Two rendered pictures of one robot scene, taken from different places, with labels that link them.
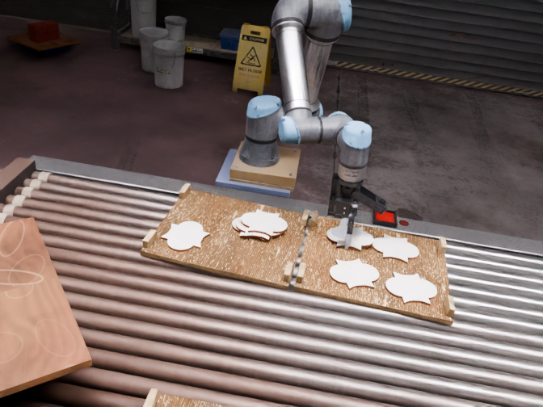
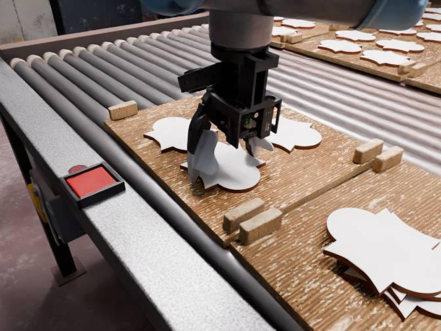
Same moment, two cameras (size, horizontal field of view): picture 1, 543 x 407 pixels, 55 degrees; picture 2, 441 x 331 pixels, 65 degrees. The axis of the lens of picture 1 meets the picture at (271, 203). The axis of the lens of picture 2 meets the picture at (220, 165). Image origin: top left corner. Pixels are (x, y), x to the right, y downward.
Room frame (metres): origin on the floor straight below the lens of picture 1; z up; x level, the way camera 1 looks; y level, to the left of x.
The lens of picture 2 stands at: (1.60, 0.09, 1.26)
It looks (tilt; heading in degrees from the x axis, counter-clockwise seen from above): 34 degrees down; 227
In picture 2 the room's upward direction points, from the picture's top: straight up
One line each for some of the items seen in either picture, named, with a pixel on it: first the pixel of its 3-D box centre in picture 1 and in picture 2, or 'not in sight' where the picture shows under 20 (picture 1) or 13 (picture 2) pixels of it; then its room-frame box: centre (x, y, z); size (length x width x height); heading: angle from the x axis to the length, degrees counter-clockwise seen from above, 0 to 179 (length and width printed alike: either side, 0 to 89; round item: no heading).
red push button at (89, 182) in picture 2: (384, 218); (92, 184); (1.44, -0.37, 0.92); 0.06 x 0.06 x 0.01; 86
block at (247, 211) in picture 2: (313, 218); (243, 215); (1.34, -0.14, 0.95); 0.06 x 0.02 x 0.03; 173
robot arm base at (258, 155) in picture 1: (260, 145); not in sight; (1.74, 0.07, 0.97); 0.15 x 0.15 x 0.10
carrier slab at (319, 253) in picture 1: (374, 264); (233, 138); (1.18, -0.31, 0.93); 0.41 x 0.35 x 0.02; 83
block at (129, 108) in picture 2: (442, 245); (123, 110); (1.29, -0.52, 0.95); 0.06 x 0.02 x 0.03; 173
